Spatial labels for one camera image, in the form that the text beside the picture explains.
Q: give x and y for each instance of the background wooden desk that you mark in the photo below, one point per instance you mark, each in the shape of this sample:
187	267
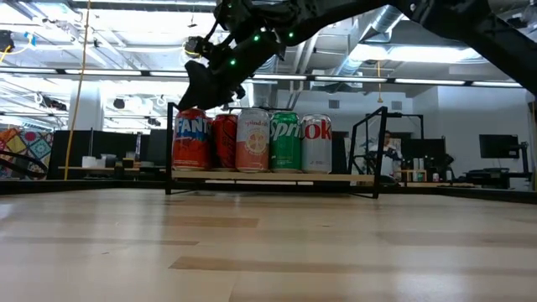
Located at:
96	168

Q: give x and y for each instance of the black round ceiling device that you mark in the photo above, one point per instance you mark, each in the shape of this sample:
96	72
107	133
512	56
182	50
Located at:
194	47

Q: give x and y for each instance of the small wooden crate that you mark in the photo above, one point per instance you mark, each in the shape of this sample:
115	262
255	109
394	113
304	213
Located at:
409	176

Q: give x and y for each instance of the black computer monitor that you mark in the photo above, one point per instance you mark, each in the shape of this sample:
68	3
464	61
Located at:
499	146

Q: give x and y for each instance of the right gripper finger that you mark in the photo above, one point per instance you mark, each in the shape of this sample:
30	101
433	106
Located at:
203	90

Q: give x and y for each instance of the green Sprite can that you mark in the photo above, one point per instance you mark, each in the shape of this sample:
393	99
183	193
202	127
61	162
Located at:
285	142

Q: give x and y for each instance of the black crossbar with light strips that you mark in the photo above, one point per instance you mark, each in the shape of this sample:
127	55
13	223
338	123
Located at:
356	79

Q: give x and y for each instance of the silver corrugated ventilation duct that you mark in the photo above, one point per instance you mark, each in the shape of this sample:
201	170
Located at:
262	94

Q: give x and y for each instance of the black metal table frame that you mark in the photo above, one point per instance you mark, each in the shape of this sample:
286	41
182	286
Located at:
105	185

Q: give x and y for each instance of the colourful patterned panel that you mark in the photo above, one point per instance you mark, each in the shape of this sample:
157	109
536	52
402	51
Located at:
25	142

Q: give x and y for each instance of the silver and red soda can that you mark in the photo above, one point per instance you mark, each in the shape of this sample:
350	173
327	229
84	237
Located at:
316	144
253	140

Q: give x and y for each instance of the black office partition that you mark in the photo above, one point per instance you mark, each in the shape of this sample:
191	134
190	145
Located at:
109	144

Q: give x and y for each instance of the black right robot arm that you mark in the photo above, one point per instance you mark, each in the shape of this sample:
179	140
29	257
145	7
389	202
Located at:
461	21

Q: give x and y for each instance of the dark background desk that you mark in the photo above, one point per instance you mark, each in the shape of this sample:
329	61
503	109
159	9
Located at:
495	176

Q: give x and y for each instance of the person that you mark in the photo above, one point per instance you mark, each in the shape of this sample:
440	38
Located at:
390	157

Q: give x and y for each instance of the red Coca-Cola Zero can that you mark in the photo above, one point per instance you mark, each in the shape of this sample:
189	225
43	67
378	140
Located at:
224	140

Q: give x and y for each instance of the orange Fanta can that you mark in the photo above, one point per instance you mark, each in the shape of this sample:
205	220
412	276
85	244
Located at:
191	138

